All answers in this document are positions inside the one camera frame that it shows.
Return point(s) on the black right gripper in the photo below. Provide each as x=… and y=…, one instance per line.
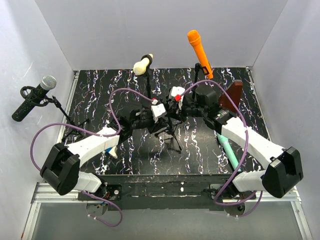
x=179, y=115

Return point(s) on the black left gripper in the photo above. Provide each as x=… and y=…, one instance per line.
x=157, y=126

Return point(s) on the black tripod microphone stand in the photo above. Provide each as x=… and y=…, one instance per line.
x=169, y=127

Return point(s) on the black round-base stand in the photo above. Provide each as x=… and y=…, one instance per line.
x=147, y=73
x=197, y=69

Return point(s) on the mint green toy microphone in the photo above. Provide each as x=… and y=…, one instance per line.
x=224, y=142

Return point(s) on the cream wooden microphone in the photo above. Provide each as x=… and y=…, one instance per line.
x=140, y=67

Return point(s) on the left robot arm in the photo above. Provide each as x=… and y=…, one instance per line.
x=62, y=168

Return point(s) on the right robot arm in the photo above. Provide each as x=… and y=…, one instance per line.
x=281, y=168

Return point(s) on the black round-base stand, orange mic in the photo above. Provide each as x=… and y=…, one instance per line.
x=197, y=69

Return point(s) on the orange microphone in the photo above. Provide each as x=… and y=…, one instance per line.
x=194, y=39

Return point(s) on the silver-headed black microphone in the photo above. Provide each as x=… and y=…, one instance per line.
x=34, y=97

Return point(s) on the brown wooden metronome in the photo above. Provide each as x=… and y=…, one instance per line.
x=234, y=91

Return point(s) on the blue and white toy block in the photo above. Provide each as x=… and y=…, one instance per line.
x=112, y=152

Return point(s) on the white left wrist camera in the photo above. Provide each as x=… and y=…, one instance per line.
x=158, y=109

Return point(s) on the black shock-mount tripod stand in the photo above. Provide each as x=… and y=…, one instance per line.
x=56, y=107

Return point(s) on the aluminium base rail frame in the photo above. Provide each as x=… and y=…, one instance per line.
x=164, y=191

